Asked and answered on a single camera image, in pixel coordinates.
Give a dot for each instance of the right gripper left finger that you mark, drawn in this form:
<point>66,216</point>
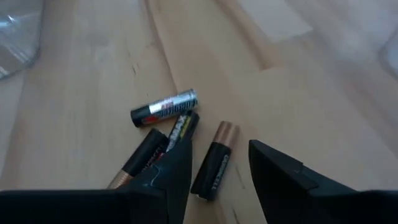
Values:
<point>93,207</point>

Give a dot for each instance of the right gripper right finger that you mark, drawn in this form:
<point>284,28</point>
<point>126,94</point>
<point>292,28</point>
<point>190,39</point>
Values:
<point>295,199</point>

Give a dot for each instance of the silver Energizer battery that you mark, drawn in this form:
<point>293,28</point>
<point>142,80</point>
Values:
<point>171,105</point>

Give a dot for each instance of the clear plastic bin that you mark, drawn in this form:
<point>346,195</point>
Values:
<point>15,37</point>

